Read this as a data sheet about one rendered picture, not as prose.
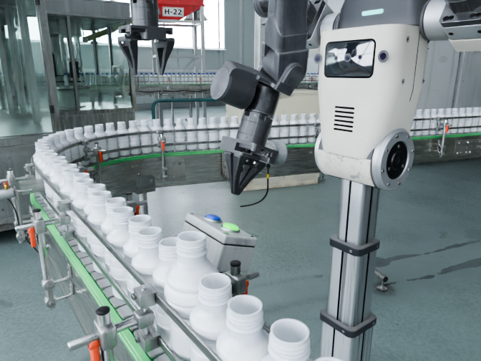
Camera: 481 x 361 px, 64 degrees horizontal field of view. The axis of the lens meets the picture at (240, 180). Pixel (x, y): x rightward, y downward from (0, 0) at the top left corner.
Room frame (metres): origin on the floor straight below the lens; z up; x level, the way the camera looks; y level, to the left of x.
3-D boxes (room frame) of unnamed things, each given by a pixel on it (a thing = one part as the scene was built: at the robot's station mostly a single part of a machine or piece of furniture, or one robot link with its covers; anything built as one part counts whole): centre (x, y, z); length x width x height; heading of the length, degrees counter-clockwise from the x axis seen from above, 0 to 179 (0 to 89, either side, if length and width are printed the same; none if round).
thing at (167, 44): (0.90, 0.19, 1.44); 0.07 x 0.07 x 0.09; 37
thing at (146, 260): (0.53, 0.14, 1.08); 0.06 x 0.06 x 0.17
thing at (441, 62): (6.14, -2.84, 0.96); 0.82 x 0.50 x 1.91; 109
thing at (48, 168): (1.09, 0.55, 1.08); 0.06 x 0.06 x 0.17
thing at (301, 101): (4.90, -0.42, 0.59); 1.10 x 0.62 x 1.18; 109
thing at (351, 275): (1.01, -0.33, 0.74); 0.11 x 0.11 x 0.40; 37
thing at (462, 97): (6.42, -3.70, 0.96); 0.82 x 0.50 x 1.91; 109
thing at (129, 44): (0.88, 0.22, 1.44); 0.07 x 0.07 x 0.09; 37
